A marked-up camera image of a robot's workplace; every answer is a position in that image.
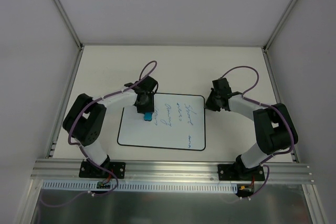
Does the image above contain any blue whiteboard eraser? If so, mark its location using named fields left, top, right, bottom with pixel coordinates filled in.
left=144, top=112, right=153, bottom=122

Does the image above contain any white whiteboard black rim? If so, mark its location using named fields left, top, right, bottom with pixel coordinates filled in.
left=117, top=93, right=206, bottom=151

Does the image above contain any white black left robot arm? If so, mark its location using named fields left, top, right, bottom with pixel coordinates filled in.
left=62, top=89, right=155, bottom=177

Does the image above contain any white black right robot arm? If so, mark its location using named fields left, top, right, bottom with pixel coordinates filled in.
left=205, top=88, right=298, bottom=180

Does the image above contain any shiny metal front panel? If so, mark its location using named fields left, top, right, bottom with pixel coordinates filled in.
left=32, top=186, right=312, bottom=223

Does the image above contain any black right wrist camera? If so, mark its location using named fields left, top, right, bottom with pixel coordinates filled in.
left=212, top=78, right=232, bottom=95

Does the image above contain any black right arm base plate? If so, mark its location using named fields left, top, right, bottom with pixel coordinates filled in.
left=217, top=164, right=265, bottom=182

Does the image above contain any white slotted cable duct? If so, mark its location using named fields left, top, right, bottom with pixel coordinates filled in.
left=41, top=180, right=238, bottom=194

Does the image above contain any aluminium left corner post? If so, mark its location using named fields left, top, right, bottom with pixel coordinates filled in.
left=52, top=0, right=83, bottom=50

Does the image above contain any aluminium corner post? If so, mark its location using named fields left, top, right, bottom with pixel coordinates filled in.
left=263, top=0, right=299, bottom=51
left=52, top=0, right=83, bottom=50

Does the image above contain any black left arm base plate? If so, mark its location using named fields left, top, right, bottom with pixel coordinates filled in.
left=79, top=161, right=126, bottom=179

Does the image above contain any aluminium front rail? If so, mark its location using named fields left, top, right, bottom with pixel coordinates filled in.
left=30, top=158, right=315, bottom=185

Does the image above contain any aluminium right corner post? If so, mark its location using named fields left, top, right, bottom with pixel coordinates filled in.
left=263, top=0, right=299, bottom=51

